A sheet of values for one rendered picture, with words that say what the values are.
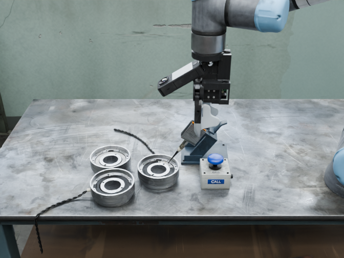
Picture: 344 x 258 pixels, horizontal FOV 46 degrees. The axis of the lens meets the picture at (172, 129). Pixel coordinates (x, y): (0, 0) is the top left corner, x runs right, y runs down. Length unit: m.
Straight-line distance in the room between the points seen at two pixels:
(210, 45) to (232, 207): 0.37
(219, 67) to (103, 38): 1.74
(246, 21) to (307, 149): 0.51
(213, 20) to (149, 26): 1.70
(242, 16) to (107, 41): 1.83
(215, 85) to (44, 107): 0.72
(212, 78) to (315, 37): 1.82
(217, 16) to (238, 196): 0.43
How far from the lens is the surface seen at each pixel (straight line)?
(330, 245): 1.30
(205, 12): 0.85
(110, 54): 2.61
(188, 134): 0.99
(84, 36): 2.60
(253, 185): 1.04
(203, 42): 0.86
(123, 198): 0.95
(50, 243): 1.27
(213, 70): 0.91
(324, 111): 1.45
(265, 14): 0.81
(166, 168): 1.03
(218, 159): 0.99
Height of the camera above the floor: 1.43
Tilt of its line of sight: 30 degrees down
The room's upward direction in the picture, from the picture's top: straight up
